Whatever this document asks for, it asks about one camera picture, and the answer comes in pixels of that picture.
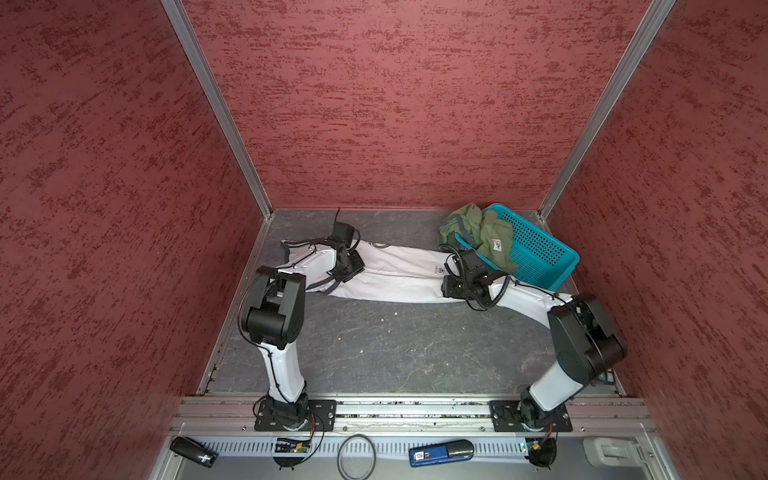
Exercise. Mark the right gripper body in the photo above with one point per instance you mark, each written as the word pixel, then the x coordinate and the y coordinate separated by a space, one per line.
pixel 458 287

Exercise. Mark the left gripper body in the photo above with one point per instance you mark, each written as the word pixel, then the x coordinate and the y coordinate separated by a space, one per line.
pixel 351 266

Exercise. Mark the white tank top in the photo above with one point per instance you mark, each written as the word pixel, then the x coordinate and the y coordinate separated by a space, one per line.
pixel 394 274

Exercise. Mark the green tank top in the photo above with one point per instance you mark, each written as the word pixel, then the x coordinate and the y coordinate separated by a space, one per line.
pixel 483 231

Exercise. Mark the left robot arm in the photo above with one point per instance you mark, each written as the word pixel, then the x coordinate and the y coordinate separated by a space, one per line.
pixel 272 313

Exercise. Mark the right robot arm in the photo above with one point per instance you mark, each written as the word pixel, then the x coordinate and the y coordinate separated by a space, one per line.
pixel 586 340

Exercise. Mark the teal plastic basket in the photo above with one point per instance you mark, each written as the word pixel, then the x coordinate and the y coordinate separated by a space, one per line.
pixel 543 260

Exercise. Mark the blue black device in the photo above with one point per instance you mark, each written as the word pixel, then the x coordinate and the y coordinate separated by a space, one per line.
pixel 441 453

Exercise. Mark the right circuit board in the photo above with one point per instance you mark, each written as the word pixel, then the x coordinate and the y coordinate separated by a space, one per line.
pixel 542 453

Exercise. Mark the circuit board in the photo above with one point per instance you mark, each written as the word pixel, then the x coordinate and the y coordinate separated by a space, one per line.
pixel 542 453
pixel 289 453

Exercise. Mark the left circuit board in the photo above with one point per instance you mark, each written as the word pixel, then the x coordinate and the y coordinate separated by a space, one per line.
pixel 289 453

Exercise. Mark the grey white device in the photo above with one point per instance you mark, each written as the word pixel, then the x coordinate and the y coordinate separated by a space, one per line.
pixel 613 452

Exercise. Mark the black box device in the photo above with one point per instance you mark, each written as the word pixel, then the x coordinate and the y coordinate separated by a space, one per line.
pixel 194 451

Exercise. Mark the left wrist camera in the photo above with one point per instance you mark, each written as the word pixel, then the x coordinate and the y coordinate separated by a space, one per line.
pixel 343 233

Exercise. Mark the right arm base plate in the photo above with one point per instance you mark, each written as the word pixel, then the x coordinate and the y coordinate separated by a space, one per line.
pixel 526 417

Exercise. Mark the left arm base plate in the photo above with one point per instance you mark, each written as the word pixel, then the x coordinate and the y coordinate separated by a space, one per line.
pixel 316 415

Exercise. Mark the aluminium rail frame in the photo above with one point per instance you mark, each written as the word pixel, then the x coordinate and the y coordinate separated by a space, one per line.
pixel 396 423

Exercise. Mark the left corner aluminium post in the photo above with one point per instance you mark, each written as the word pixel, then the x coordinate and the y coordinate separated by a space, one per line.
pixel 187 37

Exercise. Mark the corner aluminium post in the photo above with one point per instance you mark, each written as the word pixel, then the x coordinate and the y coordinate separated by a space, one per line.
pixel 646 31
pixel 187 37

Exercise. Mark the right corner aluminium post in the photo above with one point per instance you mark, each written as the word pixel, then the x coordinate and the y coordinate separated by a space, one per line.
pixel 646 31

